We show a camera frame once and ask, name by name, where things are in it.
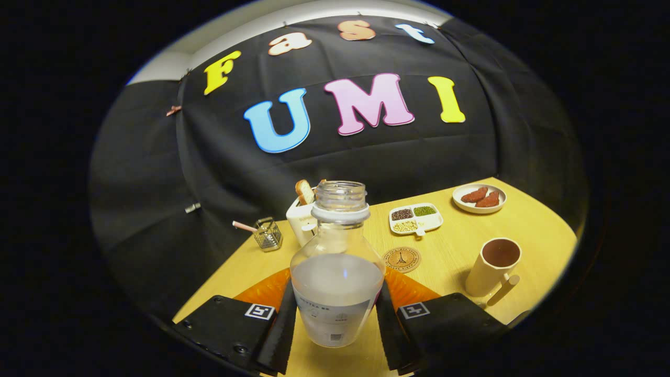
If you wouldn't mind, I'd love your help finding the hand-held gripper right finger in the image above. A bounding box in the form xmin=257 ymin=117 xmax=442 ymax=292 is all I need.
xmin=375 ymin=267 xmax=511 ymax=375

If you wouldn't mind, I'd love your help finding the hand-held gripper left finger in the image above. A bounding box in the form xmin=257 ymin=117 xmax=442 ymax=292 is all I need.
xmin=173 ymin=268 xmax=299 ymax=375

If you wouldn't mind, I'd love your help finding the clear juice bottle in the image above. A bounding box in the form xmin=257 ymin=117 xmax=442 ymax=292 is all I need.
xmin=290 ymin=181 xmax=387 ymax=348

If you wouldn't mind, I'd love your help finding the round brown coaster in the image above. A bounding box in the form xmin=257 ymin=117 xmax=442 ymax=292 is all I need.
xmin=383 ymin=247 xmax=422 ymax=274

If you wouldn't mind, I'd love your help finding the cream cup with handle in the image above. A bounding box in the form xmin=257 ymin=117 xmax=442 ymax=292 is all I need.
xmin=465 ymin=237 xmax=522 ymax=307

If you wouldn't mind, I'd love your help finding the wooden table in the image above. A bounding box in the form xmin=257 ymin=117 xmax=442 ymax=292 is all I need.
xmin=173 ymin=177 xmax=579 ymax=377

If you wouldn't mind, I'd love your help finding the white toaster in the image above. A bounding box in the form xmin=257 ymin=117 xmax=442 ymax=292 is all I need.
xmin=286 ymin=186 xmax=320 ymax=248

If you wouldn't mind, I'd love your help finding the white divided bean dish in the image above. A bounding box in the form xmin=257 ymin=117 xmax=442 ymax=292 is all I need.
xmin=389 ymin=203 xmax=444 ymax=237

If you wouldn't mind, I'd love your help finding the white round plate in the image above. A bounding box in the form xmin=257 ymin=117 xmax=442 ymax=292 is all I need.
xmin=452 ymin=183 xmax=507 ymax=214

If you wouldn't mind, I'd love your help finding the black backdrop cloth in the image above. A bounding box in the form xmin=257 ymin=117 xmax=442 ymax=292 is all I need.
xmin=89 ymin=13 xmax=587 ymax=320

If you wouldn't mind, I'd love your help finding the metal wire basket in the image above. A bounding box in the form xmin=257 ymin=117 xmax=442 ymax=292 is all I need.
xmin=253 ymin=217 xmax=283 ymax=253

